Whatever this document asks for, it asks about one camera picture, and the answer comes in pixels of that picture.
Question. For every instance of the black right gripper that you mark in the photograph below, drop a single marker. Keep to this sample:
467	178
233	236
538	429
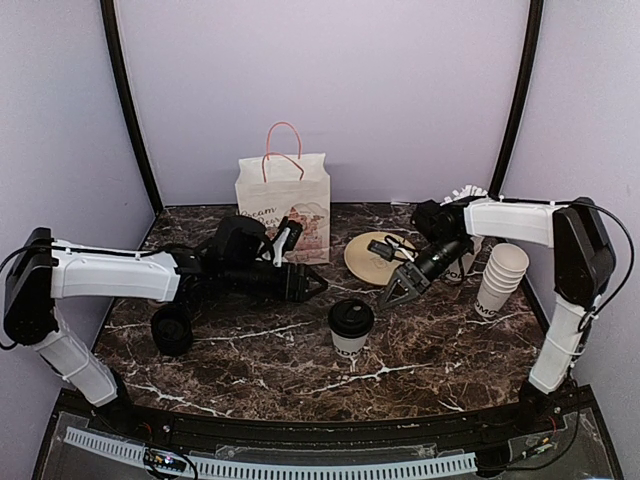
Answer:
418	277

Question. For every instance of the stack of white paper cups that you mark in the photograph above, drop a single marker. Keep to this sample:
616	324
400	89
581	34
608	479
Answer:
500	285

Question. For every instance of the cream bear paper bag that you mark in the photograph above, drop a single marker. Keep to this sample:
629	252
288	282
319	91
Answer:
296	186

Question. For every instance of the stack of black lids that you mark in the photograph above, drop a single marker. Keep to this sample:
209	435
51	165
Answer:
171	330

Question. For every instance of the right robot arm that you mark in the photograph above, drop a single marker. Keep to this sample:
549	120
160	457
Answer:
584	261

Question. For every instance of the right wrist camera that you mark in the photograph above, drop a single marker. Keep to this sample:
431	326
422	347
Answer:
391	250

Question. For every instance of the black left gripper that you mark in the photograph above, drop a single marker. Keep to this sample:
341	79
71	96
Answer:
296	292

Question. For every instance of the white wrapped straws bundle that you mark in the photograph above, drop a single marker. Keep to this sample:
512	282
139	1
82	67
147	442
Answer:
468	190

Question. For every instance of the grey slotted cable duct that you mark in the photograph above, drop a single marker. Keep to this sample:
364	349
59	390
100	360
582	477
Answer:
252	463

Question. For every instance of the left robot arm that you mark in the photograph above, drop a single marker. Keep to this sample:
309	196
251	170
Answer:
240	256

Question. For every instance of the black coffee cup lid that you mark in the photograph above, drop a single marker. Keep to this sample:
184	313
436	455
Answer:
351	318

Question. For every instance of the white paper cup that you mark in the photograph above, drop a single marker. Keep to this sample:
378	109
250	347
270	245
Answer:
348	342

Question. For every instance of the beige round plate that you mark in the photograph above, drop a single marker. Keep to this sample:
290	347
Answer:
368	266

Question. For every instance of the paper cup holding straws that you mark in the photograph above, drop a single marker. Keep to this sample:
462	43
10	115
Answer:
459	269

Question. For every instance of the black table front rail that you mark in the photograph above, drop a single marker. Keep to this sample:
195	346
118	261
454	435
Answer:
487	430

